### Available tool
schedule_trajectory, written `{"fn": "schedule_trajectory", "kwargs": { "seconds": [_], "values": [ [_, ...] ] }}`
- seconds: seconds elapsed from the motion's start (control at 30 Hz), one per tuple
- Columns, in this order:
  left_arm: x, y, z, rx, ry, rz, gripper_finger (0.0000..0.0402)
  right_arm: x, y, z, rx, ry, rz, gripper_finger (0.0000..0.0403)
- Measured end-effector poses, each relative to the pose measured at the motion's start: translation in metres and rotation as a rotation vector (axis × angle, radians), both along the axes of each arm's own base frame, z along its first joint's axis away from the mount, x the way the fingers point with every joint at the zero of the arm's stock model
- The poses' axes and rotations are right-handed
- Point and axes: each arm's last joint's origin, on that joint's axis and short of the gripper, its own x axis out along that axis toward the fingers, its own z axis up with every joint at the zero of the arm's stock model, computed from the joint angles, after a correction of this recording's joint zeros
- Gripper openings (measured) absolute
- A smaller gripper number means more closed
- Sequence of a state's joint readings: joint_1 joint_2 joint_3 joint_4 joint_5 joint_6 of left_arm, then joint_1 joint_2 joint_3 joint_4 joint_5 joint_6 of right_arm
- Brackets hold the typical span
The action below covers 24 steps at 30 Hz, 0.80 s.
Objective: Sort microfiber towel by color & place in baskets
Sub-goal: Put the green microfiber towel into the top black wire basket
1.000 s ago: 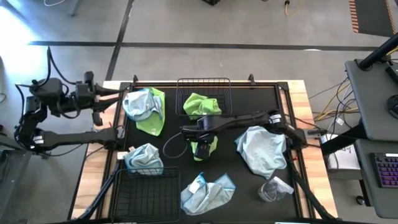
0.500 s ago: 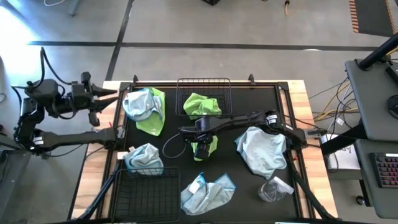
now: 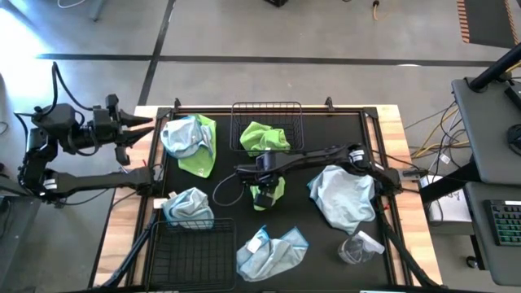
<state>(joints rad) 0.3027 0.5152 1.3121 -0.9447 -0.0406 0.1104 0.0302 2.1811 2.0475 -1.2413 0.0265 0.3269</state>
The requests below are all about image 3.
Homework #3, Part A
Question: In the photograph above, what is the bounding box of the white box device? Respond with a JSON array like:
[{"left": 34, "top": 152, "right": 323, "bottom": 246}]
[{"left": 418, "top": 174, "right": 473, "bottom": 223}]

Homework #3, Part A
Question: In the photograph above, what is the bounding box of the black wire basket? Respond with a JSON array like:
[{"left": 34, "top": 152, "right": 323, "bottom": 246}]
[
  {"left": 147, "top": 218, "right": 237, "bottom": 292},
  {"left": 230, "top": 101, "right": 305, "bottom": 155}
]

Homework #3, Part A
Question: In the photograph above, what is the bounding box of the yellow cable with plug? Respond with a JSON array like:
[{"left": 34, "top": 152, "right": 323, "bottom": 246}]
[{"left": 371, "top": 0, "right": 398, "bottom": 22}]

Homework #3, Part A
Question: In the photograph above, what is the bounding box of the gray desk surface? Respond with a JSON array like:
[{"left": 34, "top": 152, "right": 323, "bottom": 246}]
[{"left": 450, "top": 76, "right": 521, "bottom": 184}]

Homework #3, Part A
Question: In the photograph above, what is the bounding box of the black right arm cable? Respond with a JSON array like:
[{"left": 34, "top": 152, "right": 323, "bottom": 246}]
[{"left": 212, "top": 173, "right": 247, "bottom": 208}]

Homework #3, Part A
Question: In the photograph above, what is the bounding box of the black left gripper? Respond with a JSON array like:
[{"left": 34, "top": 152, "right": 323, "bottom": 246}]
[{"left": 92, "top": 94, "right": 155, "bottom": 148}]

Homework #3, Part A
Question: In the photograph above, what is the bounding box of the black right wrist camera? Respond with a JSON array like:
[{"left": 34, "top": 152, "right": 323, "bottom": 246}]
[{"left": 255, "top": 190, "right": 275, "bottom": 209}]

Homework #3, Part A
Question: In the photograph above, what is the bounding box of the black orange-striped floor mat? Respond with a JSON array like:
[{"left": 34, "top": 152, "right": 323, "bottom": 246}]
[{"left": 456, "top": 0, "right": 521, "bottom": 49}]

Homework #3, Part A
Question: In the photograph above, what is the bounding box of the green microfiber towel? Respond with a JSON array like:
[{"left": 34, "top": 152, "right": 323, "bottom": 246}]
[
  {"left": 177, "top": 113, "right": 217, "bottom": 179},
  {"left": 249, "top": 176, "right": 287, "bottom": 212},
  {"left": 239, "top": 120, "right": 291, "bottom": 158}
]

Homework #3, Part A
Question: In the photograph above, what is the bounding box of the backlit black keyboard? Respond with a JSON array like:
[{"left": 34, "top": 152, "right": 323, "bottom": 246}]
[{"left": 484, "top": 199, "right": 521, "bottom": 247}]

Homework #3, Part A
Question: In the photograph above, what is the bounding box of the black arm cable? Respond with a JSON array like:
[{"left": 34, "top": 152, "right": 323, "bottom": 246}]
[
  {"left": 50, "top": 60, "right": 95, "bottom": 113},
  {"left": 212, "top": 173, "right": 247, "bottom": 208}
]

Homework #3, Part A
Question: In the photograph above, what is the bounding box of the black table mat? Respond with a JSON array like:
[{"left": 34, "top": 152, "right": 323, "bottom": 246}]
[{"left": 156, "top": 112, "right": 392, "bottom": 286}]

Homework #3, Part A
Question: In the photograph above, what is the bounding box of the black monitor pole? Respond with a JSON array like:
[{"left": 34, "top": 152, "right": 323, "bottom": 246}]
[{"left": 467, "top": 43, "right": 521, "bottom": 93}]

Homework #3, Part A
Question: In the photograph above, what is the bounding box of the gray keyboard tray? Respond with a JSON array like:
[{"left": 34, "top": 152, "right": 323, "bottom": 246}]
[{"left": 463, "top": 181, "right": 521, "bottom": 286}]

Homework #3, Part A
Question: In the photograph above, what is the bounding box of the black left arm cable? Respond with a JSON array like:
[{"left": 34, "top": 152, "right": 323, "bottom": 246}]
[{"left": 50, "top": 60, "right": 95, "bottom": 113}]

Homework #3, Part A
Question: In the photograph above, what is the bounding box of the black metal table frame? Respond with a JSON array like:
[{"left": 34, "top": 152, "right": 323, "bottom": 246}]
[{"left": 93, "top": 97, "right": 443, "bottom": 293}]

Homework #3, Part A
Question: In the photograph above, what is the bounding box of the black round object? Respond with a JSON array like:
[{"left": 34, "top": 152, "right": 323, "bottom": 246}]
[{"left": 506, "top": 124, "right": 521, "bottom": 156}]

